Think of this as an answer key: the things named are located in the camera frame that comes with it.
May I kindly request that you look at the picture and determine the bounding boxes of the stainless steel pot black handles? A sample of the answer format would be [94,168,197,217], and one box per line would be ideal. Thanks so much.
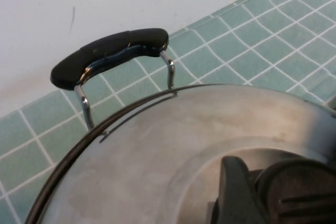
[50,27,176,133]

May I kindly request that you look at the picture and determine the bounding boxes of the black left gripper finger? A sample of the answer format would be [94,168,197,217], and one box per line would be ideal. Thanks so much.
[219,155,257,224]

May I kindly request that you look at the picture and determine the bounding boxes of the steel pot lid black knob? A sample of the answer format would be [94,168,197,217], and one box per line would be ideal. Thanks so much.
[25,83,336,224]

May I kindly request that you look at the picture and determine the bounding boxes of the green tile-pattern tablecloth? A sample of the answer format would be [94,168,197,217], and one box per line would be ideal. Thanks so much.
[0,0,336,224]

